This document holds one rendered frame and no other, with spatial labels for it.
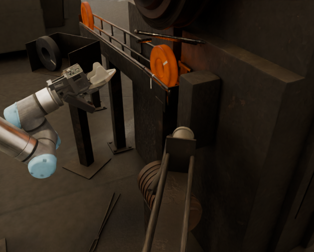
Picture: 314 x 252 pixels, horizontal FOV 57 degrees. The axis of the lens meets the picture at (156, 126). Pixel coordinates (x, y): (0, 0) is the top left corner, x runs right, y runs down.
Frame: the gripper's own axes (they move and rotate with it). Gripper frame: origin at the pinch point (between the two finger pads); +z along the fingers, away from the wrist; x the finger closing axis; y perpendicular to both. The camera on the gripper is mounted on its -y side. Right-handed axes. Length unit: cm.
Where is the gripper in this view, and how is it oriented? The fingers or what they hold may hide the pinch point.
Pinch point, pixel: (113, 73)
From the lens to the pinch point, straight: 99.2
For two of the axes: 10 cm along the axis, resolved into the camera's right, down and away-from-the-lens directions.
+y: -2.8, -7.1, -6.4
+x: -4.3, -5.1, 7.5
